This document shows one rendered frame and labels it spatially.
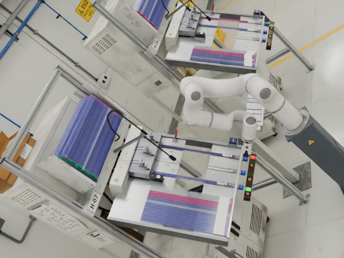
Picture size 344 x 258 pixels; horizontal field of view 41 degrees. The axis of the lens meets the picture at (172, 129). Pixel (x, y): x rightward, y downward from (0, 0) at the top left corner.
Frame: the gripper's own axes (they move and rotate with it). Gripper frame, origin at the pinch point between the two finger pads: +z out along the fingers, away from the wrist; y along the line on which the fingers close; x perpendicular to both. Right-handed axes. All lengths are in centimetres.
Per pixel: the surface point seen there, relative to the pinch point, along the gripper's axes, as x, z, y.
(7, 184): 132, -12, -58
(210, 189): 17.9, 5.4, -27.2
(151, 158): 58, -1, -16
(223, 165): 12.7, 5.4, -7.7
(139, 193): 60, 5, -38
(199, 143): 31.5, 6.7, 8.0
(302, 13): -36, 68, 259
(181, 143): 42.7, 5.4, 5.2
